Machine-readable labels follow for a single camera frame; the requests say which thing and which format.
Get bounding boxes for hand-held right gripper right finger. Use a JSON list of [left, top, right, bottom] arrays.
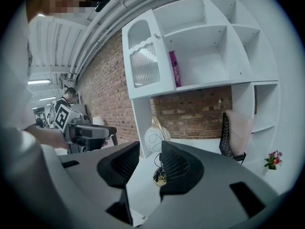
[[159, 140, 205, 201]]

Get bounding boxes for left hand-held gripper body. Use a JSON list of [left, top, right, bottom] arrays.
[[53, 103, 117, 154]]

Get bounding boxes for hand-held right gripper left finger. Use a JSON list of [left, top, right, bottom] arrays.
[[96, 141, 141, 188]]

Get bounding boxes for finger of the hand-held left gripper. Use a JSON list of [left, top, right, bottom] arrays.
[[89, 137, 107, 151]]

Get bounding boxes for person's left forearm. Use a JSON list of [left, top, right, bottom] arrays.
[[23, 124, 70, 150]]

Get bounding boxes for white lampshade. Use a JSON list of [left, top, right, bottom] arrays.
[[91, 116, 105, 126]]

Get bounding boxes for black perforated stand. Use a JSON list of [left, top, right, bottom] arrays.
[[218, 112, 247, 165]]

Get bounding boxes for person's white shirt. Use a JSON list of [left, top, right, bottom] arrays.
[[0, 1, 72, 229]]

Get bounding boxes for fluorescent ceiling light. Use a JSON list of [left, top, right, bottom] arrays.
[[27, 78, 51, 85]]

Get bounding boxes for pink cushion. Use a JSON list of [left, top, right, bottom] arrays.
[[225, 109, 254, 157]]

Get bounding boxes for small potted pink flowers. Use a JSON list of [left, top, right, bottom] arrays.
[[264, 149, 284, 171]]

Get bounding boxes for pink book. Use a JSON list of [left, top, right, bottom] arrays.
[[168, 50, 183, 88]]

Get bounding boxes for white shelf cabinet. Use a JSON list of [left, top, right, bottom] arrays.
[[121, 0, 282, 176]]

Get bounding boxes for person's head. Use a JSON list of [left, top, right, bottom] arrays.
[[25, 0, 101, 23]]

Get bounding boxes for black head-worn camera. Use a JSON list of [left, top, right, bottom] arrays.
[[93, 0, 112, 12]]

